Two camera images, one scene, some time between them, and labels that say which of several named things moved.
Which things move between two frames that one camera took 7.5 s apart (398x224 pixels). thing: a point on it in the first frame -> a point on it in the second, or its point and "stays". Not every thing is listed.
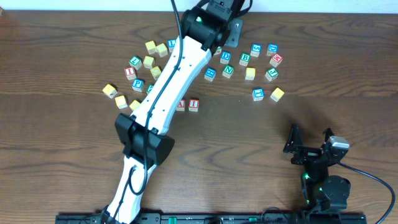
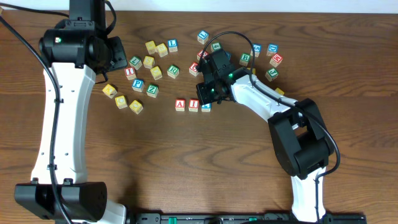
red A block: x=181 y=106 stays
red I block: x=193 y=105 stays
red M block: x=276 y=60 stays
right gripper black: x=307 y=154 -> x=204 y=98
